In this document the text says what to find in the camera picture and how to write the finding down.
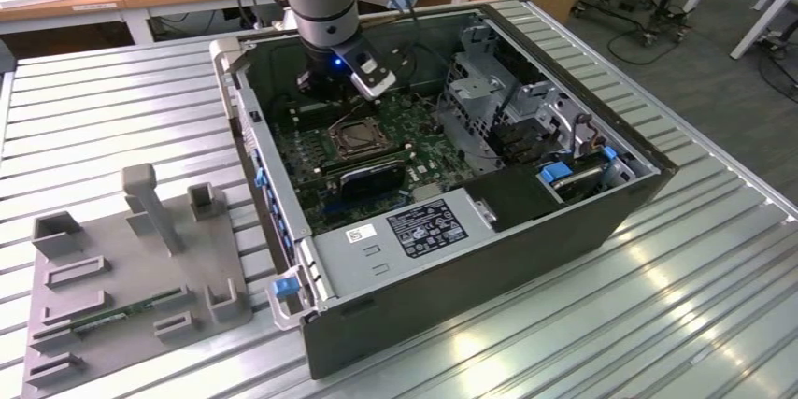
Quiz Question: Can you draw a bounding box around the silver CPU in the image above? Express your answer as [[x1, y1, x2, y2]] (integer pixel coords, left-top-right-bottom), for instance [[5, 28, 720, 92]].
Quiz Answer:
[[343, 126, 379, 149]]

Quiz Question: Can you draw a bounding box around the metal socket cover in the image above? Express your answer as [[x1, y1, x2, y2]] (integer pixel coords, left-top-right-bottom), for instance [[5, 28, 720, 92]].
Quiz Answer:
[[328, 118, 392, 162]]

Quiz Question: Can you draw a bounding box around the blue expansion slot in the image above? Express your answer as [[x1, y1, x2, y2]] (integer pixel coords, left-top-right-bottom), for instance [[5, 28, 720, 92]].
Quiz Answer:
[[320, 200, 353, 225]]

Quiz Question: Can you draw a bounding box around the black graphics card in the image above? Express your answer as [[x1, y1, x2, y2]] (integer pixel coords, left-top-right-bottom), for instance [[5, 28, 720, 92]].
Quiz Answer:
[[339, 161, 407, 202]]

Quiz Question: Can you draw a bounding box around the green motherboard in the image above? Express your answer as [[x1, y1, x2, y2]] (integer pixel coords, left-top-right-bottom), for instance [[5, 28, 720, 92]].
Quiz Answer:
[[271, 90, 482, 236]]

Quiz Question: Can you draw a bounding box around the silver drive cage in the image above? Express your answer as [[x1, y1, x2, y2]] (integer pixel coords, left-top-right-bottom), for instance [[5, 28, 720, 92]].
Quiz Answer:
[[435, 24, 562, 171]]

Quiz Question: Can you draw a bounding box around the silver power supply unit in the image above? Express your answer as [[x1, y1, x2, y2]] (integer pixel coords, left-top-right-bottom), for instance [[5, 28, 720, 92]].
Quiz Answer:
[[308, 186, 500, 300]]

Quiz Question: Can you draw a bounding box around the hard disk in blue carrier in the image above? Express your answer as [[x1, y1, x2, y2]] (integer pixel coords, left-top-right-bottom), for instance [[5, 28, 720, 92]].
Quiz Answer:
[[535, 159, 610, 205]]

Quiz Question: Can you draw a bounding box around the blue case latch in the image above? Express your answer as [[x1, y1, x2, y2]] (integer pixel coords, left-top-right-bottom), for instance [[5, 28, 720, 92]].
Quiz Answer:
[[268, 278, 299, 300]]

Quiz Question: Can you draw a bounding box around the black PC case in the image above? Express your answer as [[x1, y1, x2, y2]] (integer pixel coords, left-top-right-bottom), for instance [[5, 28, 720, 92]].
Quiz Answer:
[[208, 0, 680, 381]]

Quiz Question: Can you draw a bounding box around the grey parts rack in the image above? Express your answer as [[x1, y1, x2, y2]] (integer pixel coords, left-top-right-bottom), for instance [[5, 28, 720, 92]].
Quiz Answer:
[[21, 163, 256, 398]]

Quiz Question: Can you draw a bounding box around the green RAM stick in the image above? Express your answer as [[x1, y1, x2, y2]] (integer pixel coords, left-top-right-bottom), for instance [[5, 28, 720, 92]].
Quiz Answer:
[[67, 290, 181, 333]]

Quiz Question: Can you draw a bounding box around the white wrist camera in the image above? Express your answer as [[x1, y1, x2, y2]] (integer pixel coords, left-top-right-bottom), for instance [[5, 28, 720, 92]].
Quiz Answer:
[[347, 50, 399, 102]]

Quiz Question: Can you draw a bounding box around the white table frame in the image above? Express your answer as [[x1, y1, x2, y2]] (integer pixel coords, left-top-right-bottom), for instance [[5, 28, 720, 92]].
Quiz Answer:
[[728, 0, 798, 62]]

